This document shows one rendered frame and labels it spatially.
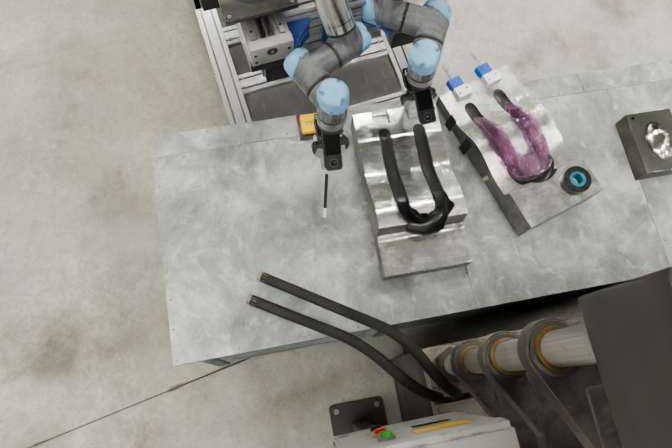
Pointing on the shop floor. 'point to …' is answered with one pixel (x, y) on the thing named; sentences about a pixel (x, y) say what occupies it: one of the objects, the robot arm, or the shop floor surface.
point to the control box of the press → (416, 429)
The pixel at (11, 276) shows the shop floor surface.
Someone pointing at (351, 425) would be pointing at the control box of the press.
